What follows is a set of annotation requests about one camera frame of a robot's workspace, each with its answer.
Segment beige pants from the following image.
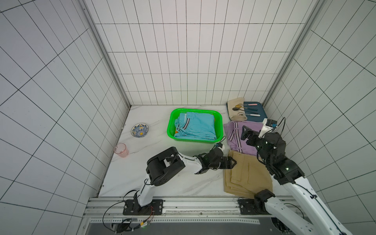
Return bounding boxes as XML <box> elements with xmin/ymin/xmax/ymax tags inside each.
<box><xmin>224</xmin><ymin>150</ymin><xmax>273</xmax><ymax>199</ymax></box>

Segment purple pants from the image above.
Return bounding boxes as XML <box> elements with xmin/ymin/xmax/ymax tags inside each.
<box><xmin>224</xmin><ymin>121</ymin><xmax>263</xmax><ymax>156</ymax></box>

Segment teal pants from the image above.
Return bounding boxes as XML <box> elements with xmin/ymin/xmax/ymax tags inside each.
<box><xmin>174</xmin><ymin>112</ymin><xmax>217</xmax><ymax>141</ymax></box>

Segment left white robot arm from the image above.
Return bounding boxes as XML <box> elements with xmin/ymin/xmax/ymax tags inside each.
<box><xmin>134</xmin><ymin>143</ymin><xmax>237</xmax><ymax>207</ymax></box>

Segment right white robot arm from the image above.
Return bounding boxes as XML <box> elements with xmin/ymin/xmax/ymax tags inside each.
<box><xmin>241</xmin><ymin>126</ymin><xmax>351</xmax><ymax>235</ymax></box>

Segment beige folded cloth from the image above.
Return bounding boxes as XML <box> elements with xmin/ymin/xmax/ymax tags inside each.
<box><xmin>227</xmin><ymin>98</ymin><xmax>247</xmax><ymax>121</ymax></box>

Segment green plastic basket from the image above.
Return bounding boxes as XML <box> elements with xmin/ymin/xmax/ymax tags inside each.
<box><xmin>166</xmin><ymin>108</ymin><xmax>224</xmax><ymax>144</ymax></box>

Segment dark teal tray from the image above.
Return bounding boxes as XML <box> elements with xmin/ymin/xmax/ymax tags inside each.
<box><xmin>244</xmin><ymin>102</ymin><xmax>268</xmax><ymax>122</ymax></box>

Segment blue patterned ceramic bowl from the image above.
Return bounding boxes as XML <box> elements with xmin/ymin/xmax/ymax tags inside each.
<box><xmin>131</xmin><ymin>123</ymin><xmax>149</xmax><ymax>138</ymax></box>

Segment pink plastic cup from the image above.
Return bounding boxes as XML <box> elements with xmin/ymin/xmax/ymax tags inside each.
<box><xmin>114</xmin><ymin>143</ymin><xmax>129</xmax><ymax>158</ymax></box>

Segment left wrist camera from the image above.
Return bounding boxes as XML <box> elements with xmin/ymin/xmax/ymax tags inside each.
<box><xmin>214</xmin><ymin>143</ymin><xmax>225</xmax><ymax>152</ymax></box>

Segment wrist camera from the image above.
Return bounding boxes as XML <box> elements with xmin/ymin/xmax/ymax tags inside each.
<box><xmin>214</xmin><ymin>143</ymin><xmax>225</xmax><ymax>152</ymax></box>
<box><xmin>258</xmin><ymin>118</ymin><xmax>278</xmax><ymax>139</ymax></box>

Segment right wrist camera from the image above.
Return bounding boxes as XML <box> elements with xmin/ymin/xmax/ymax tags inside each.
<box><xmin>258</xmin><ymin>118</ymin><xmax>278</xmax><ymax>139</ymax></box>

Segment white handled spoon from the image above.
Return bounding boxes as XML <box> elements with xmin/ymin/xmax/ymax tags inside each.
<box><xmin>238</xmin><ymin>112</ymin><xmax>261</xmax><ymax>117</ymax></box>

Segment dark teal handled spoon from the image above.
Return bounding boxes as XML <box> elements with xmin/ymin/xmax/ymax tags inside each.
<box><xmin>232</xmin><ymin>107</ymin><xmax>257</xmax><ymax>111</ymax></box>

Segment pink handled spoon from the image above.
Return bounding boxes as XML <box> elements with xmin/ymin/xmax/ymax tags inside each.
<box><xmin>235</xmin><ymin>103</ymin><xmax>258</xmax><ymax>108</ymax></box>

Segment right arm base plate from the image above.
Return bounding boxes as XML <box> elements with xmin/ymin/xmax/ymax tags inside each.
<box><xmin>238</xmin><ymin>198</ymin><xmax>265</xmax><ymax>215</ymax></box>

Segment right base cable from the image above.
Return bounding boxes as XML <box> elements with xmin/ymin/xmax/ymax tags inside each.
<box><xmin>276</xmin><ymin>202</ymin><xmax>306</xmax><ymax>233</ymax></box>

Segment base cable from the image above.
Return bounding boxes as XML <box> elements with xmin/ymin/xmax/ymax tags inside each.
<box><xmin>276</xmin><ymin>202</ymin><xmax>306</xmax><ymax>233</ymax></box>
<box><xmin>102</xmin><ymin>190</ymin><xmax>155</xmax><ymax>233</ymax></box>

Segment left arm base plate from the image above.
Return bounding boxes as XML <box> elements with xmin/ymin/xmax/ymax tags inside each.
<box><xmin>122</xmin><ymin>199</ymin><xmax>164</xmax><ymax>215</ymax></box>

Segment left base cable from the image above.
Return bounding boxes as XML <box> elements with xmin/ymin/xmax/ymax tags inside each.
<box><xmin>102</xmin><ymin>190</ymin><xmax>155</xmax><ymax>233</ymax></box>

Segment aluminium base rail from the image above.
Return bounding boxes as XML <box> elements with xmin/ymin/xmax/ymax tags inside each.
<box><xmin>84</xmin><ymin>196</ymin><xmax>275</xmax><ymax>224</ymax></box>

